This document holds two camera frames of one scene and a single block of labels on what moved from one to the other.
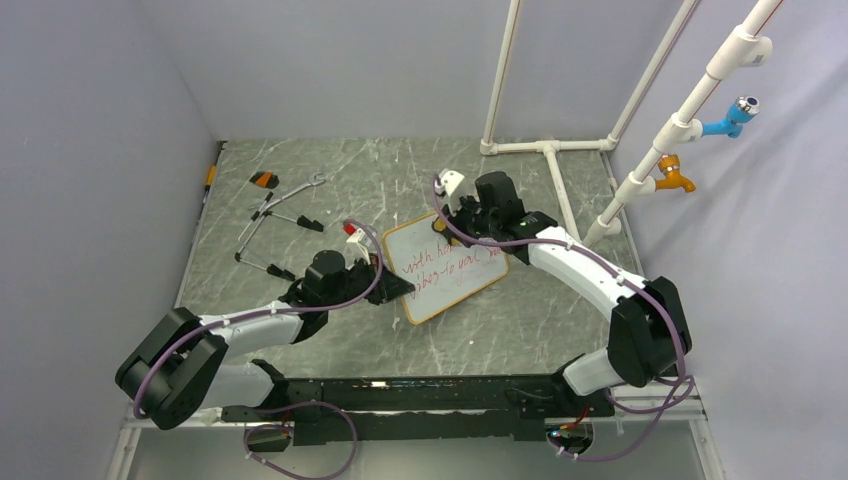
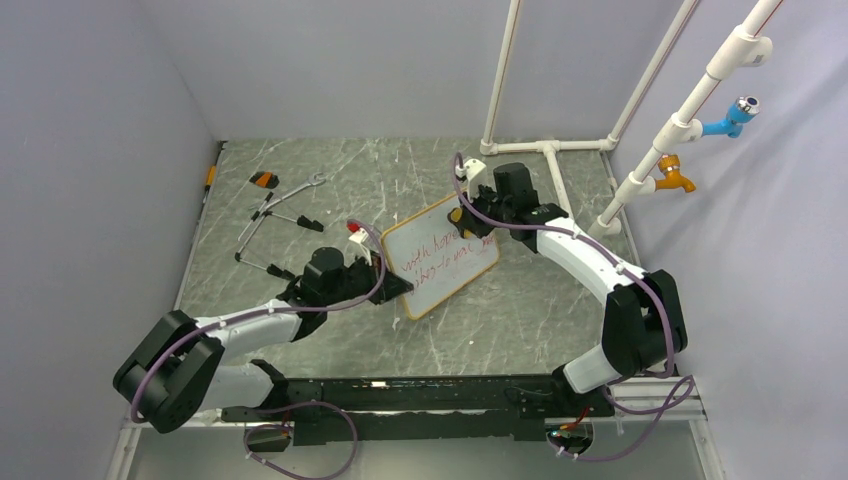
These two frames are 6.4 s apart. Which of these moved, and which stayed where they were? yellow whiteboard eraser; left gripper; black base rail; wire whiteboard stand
Moved: yellow whiteboard eraser
Stayed: left gripper; wire whiteboard stand; black base rail
